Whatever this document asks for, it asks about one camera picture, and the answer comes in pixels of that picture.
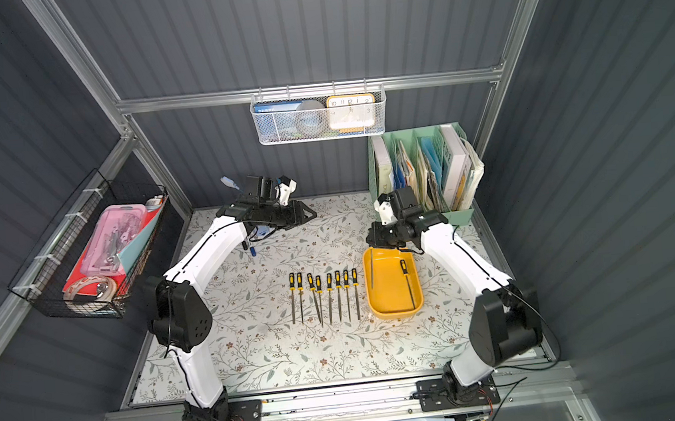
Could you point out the yellow storage tray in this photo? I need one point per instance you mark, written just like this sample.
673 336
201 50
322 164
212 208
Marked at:
388 300

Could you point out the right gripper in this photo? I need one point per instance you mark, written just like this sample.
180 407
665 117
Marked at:
382 234

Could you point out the red folder in basket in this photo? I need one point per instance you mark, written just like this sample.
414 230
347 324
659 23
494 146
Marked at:
96 288

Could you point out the grey tape roll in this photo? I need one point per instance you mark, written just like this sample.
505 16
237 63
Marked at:
310 119

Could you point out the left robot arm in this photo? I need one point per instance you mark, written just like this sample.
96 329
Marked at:
179 318

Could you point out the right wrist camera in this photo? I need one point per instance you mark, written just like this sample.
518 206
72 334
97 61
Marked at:
385 210

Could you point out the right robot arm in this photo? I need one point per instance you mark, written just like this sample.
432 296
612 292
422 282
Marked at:
505 321

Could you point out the blue box in basket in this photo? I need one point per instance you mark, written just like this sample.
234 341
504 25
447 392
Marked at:
275 120

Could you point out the black wire side basket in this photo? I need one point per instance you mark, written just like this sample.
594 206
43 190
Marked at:
40 281

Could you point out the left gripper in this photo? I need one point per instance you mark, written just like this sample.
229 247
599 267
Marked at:
289 213

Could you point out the white book in organizer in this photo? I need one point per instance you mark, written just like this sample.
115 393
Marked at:
456 165

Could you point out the pink plastic tool case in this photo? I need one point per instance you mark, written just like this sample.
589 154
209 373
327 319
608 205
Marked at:
117 227

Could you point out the yellow white clock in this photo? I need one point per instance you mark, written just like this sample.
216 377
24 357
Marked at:
351 112

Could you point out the file tool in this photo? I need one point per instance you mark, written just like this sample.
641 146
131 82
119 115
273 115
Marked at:
405 271
346 285
292 284
338 285
372 269
300 286
320 290
330 289
315 294
355 284

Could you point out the green file organizer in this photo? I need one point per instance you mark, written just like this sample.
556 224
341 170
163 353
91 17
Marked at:
412 158

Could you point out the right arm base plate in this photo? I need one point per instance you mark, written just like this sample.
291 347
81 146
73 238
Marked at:
438 394

